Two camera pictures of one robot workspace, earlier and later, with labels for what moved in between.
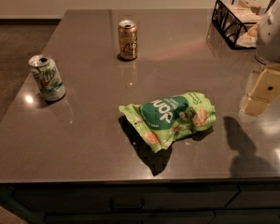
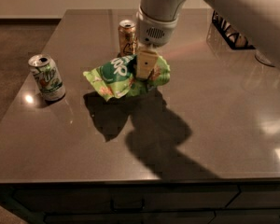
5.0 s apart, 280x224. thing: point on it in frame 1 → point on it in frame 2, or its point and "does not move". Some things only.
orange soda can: [128, 39] does not move
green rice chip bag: [162, 120] → [119, 78]
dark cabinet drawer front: [127, 197] does not move
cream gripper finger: [273, 81] → [146, 63]
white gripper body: [274, 37] → [155, 32]
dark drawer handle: [135, 209] does not move
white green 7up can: [48, 77] does not move
